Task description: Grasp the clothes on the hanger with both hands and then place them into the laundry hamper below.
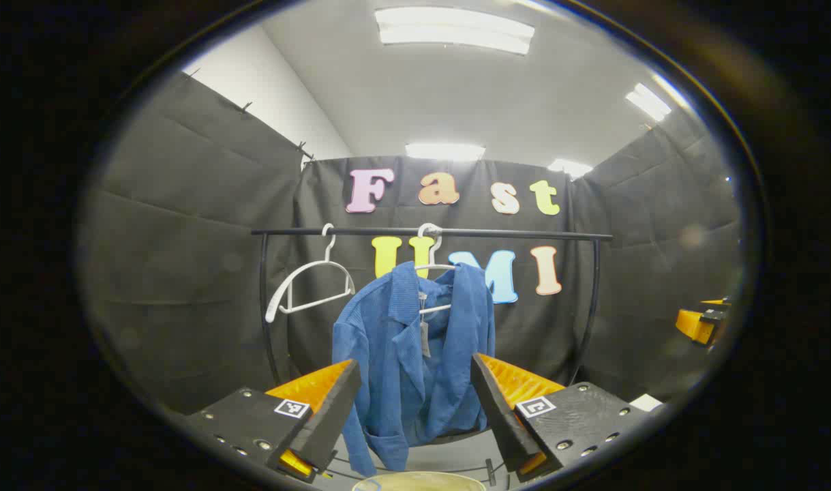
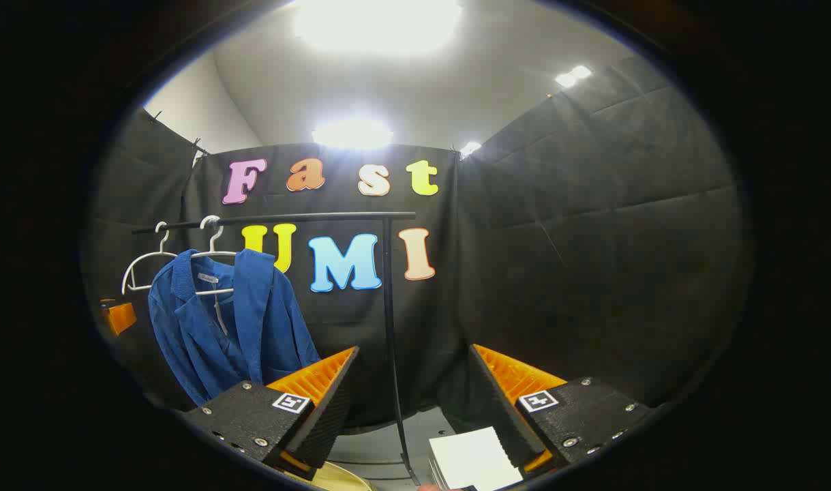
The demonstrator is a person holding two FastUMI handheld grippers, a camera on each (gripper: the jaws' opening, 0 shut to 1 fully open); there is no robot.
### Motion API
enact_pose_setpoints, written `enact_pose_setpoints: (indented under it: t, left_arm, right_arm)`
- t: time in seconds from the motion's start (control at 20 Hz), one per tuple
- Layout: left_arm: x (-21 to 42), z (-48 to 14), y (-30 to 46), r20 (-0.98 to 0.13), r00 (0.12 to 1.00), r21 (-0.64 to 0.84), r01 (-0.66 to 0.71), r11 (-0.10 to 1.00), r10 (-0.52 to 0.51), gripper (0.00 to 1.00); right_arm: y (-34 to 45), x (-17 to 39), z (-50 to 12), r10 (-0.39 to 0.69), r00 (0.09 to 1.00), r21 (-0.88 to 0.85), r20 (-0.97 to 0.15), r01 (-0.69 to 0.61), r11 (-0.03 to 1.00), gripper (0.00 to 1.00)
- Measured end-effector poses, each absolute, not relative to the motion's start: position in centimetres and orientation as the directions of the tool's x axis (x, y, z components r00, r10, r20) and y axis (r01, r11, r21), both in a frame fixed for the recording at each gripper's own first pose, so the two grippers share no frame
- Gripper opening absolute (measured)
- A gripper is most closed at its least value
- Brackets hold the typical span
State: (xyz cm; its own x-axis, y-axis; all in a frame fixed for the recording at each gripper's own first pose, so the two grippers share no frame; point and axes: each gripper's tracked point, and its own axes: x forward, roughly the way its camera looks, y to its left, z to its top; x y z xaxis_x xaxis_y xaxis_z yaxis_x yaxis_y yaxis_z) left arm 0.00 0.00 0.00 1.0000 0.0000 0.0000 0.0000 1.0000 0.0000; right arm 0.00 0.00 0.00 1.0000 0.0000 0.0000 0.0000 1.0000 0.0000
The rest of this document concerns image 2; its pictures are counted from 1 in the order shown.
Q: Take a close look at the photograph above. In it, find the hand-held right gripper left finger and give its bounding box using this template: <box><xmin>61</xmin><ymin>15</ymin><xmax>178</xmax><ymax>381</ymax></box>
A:
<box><xmin>182</xmin><ymin>346</ymin><xmax>360</xmax><ymax>481</ymax></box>

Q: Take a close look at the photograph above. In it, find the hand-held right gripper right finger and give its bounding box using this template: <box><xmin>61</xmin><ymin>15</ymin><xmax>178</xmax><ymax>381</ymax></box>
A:
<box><xmin>467</xmin><ymin>344</ymin><xmax>656</xmax><ymax>476</ymax></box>

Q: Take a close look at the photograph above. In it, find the cream laundry hamper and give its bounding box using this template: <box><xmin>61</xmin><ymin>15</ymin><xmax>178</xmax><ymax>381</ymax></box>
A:
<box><xmin>306</xmin><ymin>462</ymin><xmax>378</xmax><ymax>491</ymax></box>

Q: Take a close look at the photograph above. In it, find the white clothes hanger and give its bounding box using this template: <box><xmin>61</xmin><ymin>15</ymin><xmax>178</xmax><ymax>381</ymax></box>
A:
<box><xmin>190</xmin><ymin>215</ymin><xmax>239</xmax><ymax>297</ymax></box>
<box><xmin>121</xmin><ymin>222</ymin><xmax>179</xmax><ymax>295</ymax></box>

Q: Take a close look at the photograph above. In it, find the blue corduroy jacket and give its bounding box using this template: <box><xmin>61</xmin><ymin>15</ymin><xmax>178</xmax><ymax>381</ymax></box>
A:
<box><xmin>147</xmin><ymin>248</ymin><xmax>320</xmax><ymax>408</ymax></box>

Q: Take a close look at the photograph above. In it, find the black clothes rack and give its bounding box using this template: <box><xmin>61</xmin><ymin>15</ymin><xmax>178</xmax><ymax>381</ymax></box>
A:
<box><xmin>132</xmin><ymin>211</ymin><xmax>421</xmax><ymax>486</ymax></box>

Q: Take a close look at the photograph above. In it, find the white board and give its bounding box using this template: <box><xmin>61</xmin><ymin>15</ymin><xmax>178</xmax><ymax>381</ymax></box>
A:
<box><xmin>427</xmin><ymin>426</ymin><xmax>525</xmax><ymax>491</ymax></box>

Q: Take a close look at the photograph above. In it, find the black backdrop cloth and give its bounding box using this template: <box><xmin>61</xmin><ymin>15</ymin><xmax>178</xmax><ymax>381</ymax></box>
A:
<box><xmin>81</xmin><ymin>55</ymin><xmax>753</xmax><ymax>430</ymax></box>

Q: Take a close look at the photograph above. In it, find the large ceiling light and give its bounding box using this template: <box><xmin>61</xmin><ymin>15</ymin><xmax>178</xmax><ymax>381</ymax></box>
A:
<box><xmin>292</xmin><ymin>0</ymin><xmax>464</xmax><ymax>55</ymax></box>

